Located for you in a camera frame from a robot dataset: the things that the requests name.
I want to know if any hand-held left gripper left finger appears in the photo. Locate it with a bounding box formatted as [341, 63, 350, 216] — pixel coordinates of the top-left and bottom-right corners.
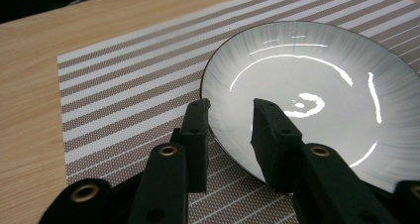
[169, 97, 212, 194]

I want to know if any striped woven placemat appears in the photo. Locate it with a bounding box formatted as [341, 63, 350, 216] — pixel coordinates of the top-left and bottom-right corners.
[56, 0, 420, 224]

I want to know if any grey dark-rimmed plate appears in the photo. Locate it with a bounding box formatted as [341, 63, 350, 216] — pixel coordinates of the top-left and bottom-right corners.
[199, 21, 420, 194]

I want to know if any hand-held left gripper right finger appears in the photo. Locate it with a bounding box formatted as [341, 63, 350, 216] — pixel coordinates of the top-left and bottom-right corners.
[250, 97, 305, 194]

